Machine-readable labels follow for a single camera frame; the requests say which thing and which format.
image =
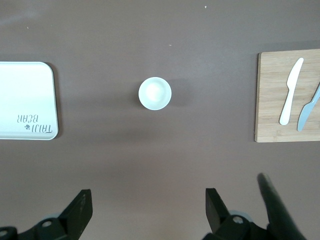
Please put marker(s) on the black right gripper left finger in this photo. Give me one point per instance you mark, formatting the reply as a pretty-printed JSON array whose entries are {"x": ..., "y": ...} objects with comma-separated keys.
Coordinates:
[{"x": 77, "y": 215}]

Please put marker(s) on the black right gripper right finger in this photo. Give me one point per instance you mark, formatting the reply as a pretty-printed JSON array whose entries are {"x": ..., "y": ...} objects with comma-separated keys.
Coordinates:
[{"x": 217, "y": 217}]

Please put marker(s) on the white plastic cup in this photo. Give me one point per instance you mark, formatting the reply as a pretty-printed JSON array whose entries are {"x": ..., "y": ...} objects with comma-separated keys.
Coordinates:
[{"x": 155, "y": 93}]

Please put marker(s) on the cream tray with bear print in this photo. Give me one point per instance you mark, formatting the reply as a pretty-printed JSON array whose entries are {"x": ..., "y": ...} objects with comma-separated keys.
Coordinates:
[{"x": 25, "y": 95}]

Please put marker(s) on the wooden cutting board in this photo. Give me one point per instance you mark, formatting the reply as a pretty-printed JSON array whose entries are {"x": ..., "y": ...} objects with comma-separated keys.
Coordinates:
[{"x": 270, "y": 100}]

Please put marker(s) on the grey plastic knife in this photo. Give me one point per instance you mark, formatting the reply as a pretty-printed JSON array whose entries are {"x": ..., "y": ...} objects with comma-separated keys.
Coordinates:
[{"x": 306, "y": 112}]

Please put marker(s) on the white plastic knife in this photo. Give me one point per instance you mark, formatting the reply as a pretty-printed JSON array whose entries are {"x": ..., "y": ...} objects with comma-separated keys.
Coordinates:
[{"x": 291, "y": 87}]

